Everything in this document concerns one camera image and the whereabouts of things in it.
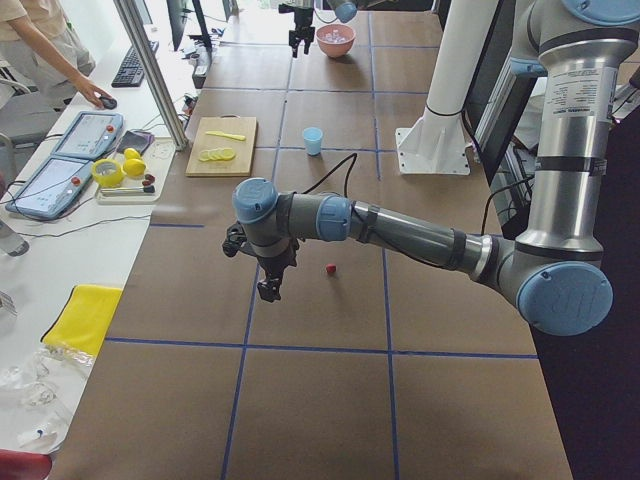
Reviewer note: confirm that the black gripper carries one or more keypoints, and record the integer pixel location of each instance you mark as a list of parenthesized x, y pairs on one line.
[(301, 20), (276, 263)]

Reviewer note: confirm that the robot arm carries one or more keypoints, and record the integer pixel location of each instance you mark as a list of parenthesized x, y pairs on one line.
[(344, 11), (551, 272)]

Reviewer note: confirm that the pile of ice cubes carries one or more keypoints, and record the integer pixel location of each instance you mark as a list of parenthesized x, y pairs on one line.
[(334, 35)]

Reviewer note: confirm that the light blue cup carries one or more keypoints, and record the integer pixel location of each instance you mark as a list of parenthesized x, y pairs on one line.
[(312, 138)]

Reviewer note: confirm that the person hand on mouse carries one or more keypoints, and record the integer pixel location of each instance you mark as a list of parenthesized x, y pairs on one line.
[(92, 93)]

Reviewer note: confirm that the pink bowl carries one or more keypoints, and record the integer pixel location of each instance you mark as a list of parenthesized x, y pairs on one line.
[(337, 50)]

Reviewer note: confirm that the yellow plastic knife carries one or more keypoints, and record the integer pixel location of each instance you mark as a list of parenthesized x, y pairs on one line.
[(222, 134)]

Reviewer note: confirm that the wooden cutting board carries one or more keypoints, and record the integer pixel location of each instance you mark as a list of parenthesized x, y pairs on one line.
[(241, 165)]

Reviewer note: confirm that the lemon slices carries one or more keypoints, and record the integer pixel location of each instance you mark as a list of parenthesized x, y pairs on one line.
[(217, 154)]

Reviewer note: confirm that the black keyboard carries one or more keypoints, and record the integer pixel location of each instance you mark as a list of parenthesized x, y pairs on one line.
[(130, 72)]

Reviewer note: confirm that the whole yellow lemon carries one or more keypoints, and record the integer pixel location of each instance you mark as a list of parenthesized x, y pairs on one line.
[(134, 167)]

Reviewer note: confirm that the white tray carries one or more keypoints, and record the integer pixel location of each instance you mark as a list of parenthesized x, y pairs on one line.
[(144, 190)]

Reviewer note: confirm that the yellow cloth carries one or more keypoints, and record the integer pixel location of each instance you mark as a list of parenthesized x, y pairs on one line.
[(84, 320)]

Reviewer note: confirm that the yellow tape roll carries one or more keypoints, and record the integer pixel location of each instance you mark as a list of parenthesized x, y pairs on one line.
[(107, 173)]

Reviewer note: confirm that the black phone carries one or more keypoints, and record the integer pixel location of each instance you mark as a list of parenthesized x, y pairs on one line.
[(135, 139)]

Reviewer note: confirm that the black computer mouse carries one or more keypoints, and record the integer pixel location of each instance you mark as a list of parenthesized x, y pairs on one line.
[(108, 103)]

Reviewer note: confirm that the upper teach pendant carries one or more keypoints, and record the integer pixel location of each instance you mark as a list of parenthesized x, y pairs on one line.
[(90, 135)]

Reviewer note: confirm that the teach pendant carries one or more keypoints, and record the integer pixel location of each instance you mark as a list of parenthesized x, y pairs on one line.
[(52, 188), (90, 135)]

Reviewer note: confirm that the lower teach pendant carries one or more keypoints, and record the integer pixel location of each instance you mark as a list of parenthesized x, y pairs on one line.
[(52, 188)]

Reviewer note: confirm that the clear plastic bags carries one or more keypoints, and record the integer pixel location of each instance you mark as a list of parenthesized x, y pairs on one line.
[(39, 398)]

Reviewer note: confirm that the person in beige shirt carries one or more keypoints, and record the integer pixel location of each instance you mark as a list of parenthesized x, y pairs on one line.
[(39, 42)]

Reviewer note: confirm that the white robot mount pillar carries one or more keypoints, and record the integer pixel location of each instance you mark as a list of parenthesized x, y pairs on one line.
[(436, 143)]

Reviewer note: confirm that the aluminium frame post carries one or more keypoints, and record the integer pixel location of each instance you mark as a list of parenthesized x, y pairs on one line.
[(135, 30)]

